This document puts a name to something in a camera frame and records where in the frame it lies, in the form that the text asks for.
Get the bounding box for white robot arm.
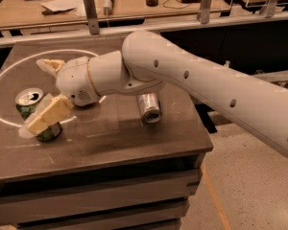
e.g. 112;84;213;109
19;31;288;158

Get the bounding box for green soda can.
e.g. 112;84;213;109
15;88;62;143

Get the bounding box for long wooden workbench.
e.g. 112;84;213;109
0;0;288;48

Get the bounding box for white paper sheets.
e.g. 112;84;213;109
41;0;86;17

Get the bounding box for right clear sanitizer bottle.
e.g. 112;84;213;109
224;60;231;67

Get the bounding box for silver blue energy drink can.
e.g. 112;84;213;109
136;93;162;124

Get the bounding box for right metal bracket post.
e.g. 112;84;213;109
259;0;278;18

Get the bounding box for grey handheld tool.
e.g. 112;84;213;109
103;0;114;15

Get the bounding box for grey low shelf beam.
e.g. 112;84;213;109
183;69;288;105

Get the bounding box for left metal bracket post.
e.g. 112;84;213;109
83;0;100;35

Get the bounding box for metal bracket post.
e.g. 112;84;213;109
259;0;278;18
196;0;222;25
83;0;100;35

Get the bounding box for dark wooden table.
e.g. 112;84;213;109
0;36;212;230

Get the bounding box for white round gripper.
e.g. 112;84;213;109
22;57;100;134

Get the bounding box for middle metal bracket post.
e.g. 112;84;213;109
196;0;222;25

